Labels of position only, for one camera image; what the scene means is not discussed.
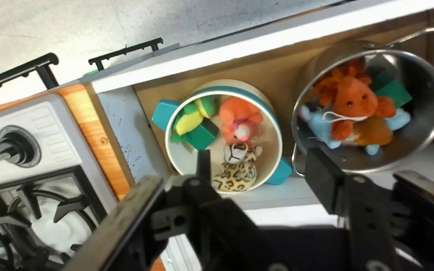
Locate blue and brown plush toy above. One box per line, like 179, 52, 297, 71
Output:
297, 103, 413, 157

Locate black stove knob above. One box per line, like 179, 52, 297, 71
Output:
0, 126, 42, 169

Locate teal pot cream inside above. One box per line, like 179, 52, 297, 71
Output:
151, 80, 295, 196

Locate pink bunny plush toy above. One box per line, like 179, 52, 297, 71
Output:
217, 97, 267, 148

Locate orange plush toy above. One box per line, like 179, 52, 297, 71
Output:
312, 59, 396, 144

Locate grey toy stove black grates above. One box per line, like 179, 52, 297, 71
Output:
0, 96, 121, 271

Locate white sink basin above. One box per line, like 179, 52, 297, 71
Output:
83, 0, 434, 202

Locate green plush toy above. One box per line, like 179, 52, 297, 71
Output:
170, 96, 220, 148

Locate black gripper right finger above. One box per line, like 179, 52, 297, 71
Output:
303, 147, 365, 219

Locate leopard print plush toy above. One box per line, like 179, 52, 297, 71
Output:
211, 142, 264, 193

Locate steel pot with handles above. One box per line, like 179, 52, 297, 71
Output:
289, 28, 434, 178

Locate black cabinet handle bar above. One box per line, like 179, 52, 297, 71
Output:
87, 37, 164, 73
0, 52, 60, 99

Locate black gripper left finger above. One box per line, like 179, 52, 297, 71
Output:
194, 150, 214, 184

